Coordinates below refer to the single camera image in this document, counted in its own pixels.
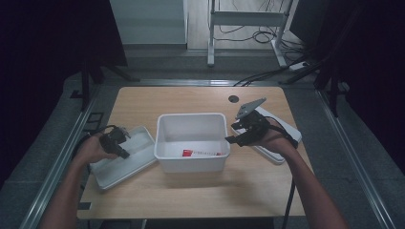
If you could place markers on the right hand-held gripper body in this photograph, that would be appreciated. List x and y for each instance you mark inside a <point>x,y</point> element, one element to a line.
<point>254,125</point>

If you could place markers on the white plastic tray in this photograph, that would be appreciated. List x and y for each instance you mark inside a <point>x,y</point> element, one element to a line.
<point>127,165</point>

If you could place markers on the white metal stand frame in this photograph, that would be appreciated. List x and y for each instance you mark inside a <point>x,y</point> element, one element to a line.
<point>245,18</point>

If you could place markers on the black stand legs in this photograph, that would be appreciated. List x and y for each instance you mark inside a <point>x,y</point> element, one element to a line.
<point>85,82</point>
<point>332,92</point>

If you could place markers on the person's left hand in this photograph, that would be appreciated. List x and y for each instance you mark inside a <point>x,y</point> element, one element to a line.
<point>92,149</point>

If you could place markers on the white plastic storage box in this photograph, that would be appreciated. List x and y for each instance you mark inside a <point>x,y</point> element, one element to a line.
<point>191,163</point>

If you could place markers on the red and silver packet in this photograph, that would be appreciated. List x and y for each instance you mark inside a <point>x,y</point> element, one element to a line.
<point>187,153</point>

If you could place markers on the dark curtain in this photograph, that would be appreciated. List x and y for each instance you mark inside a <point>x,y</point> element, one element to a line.
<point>47,63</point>
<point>375,79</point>

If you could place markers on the dark monitor panel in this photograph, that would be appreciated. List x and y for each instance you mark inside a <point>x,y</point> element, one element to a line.
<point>307,22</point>

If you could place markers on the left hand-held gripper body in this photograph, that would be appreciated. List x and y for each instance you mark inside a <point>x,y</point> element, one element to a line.
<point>111,140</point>

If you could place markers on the white cabinet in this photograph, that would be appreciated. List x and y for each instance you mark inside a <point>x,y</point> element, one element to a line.
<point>148,22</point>

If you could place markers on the person's right hand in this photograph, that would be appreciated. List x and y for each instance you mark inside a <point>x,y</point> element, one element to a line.
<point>278,143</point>

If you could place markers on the black floor socket plate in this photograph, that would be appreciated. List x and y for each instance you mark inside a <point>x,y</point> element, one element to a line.
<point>93,119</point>

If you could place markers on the white power strip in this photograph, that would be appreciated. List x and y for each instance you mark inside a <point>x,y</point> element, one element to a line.
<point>298,66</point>

